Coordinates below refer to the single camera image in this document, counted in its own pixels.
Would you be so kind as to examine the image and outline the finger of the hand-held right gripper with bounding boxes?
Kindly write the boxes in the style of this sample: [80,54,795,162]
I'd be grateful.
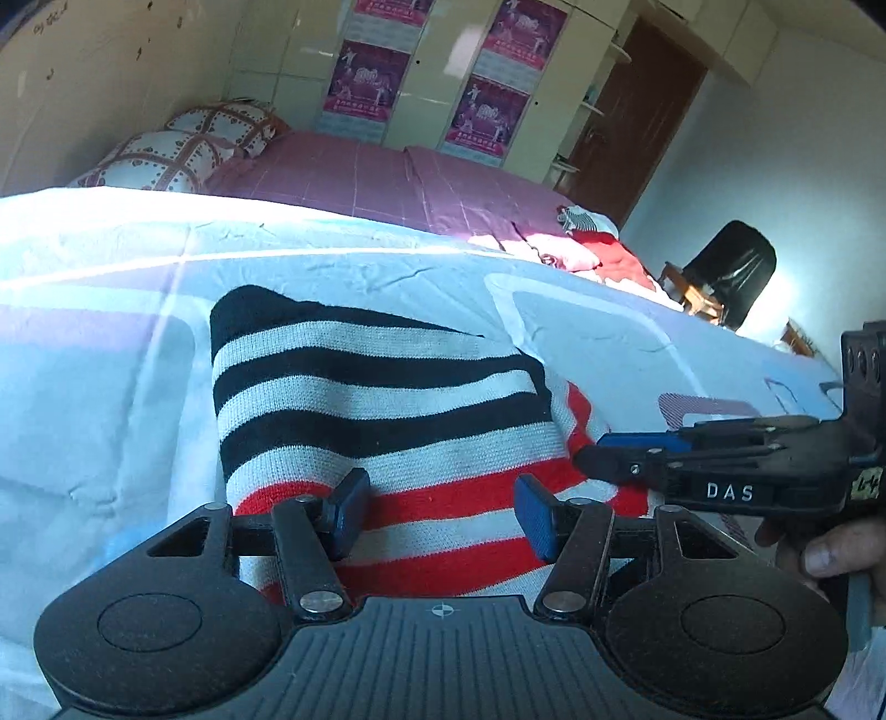
[595,416,821,456]
[573,443,783,494]

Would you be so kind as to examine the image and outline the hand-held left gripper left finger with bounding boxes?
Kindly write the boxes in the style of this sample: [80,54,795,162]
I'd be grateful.
[145,467,373,625]

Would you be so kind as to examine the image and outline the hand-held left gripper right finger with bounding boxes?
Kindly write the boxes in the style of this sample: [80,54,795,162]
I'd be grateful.
[513,474,750,620]

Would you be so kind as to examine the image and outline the striped knit sweater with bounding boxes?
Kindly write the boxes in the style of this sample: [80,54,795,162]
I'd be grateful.
[209,285,667,611]

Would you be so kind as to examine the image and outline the red clothes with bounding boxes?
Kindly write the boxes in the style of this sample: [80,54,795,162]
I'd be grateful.
[524,230,667,293]

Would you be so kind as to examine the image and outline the person's right hand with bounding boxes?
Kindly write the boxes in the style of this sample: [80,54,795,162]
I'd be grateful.
[754,516,886,603]

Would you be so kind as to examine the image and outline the wooden side table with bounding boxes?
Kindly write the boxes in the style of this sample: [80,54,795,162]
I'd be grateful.
[657,261,725,322]

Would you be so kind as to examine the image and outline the black chair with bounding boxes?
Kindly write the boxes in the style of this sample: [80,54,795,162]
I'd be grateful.
[682,220,778,328]

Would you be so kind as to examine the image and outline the black and white striped cloth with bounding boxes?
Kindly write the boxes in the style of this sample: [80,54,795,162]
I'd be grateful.
[555,205,619,238]

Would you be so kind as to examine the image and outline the white and blue patterned blanket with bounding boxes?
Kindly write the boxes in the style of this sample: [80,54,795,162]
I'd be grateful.
[0,187,886,720]

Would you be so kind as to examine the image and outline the brown wooden door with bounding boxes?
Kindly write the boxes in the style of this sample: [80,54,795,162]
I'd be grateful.
[563,17,708,227]

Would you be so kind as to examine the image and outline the pink bed sheet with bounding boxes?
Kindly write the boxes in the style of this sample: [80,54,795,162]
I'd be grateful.
[206,128,619,251]

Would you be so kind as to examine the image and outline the corner shelves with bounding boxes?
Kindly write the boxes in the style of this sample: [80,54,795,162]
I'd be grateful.
[549,28,636,193]

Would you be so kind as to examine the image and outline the patterned pillow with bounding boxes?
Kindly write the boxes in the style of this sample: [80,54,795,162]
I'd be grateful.
[68,130,246,193]
[164,100,290,158]

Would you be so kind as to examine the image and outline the cream overhead cabinet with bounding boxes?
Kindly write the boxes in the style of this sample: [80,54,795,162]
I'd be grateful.
[637,0,781,85]

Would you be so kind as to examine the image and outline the cream wardrobe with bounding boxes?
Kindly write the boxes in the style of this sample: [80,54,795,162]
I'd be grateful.
[225,0,625,187]

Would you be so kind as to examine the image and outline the purple wall poster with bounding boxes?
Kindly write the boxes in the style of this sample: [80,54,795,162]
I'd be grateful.
[320,39,412,137]
[480,0,570,71]
[441,74,532,165]
[352,0,435,29]

